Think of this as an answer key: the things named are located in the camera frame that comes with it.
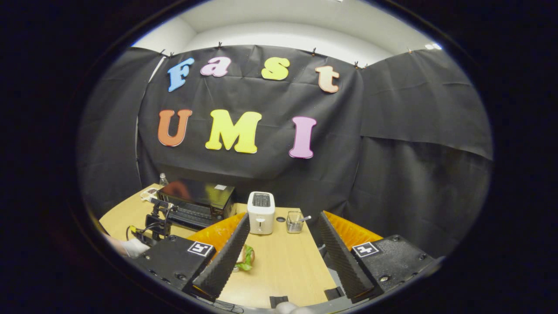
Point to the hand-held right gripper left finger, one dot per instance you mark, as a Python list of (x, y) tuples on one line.
[(224, 261)]

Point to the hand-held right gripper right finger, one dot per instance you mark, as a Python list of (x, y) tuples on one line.
[(342, 257)]

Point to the sandwich with lettuce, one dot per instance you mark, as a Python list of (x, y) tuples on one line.
[(246, 258)]

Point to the black electric oven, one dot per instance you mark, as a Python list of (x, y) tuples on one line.
[(196, 196)]

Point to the white snack tray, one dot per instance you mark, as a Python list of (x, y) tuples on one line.
[(149, 194)]

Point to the black table edge clip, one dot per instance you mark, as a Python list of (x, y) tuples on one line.
[(335, 293), (279, 302)]

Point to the clear plastic water bottle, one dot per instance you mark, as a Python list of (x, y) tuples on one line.
[(163, 180)]

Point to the metal spoon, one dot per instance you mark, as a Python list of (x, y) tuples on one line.
[(306, 218)]

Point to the white toaster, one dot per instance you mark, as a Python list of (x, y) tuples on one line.
[(260, 216)]

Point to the clear glass cup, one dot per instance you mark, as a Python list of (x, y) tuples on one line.
[(294, 224)]

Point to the ceiling light panel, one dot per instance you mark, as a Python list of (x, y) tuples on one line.
[(433, 46)]

